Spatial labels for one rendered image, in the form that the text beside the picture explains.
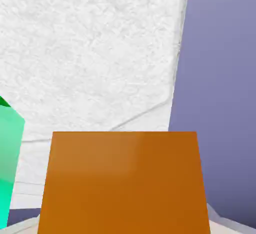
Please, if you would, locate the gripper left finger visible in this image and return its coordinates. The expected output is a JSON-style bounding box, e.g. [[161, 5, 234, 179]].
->
[[0, 216, 40, 234]]

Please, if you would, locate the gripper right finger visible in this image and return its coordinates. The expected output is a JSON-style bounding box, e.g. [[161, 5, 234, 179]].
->
[[206, 202, 256, 234]]

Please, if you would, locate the small orange cube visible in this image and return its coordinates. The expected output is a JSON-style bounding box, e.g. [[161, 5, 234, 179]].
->
[[36, 130, 212, 234]]

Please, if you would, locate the small dark green cube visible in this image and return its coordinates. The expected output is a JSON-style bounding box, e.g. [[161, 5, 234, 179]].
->
[[0, 95, 12, 108]]

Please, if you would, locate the large mint green box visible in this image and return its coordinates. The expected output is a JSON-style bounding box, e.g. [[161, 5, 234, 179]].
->
[[0, 104, 26, 230]]

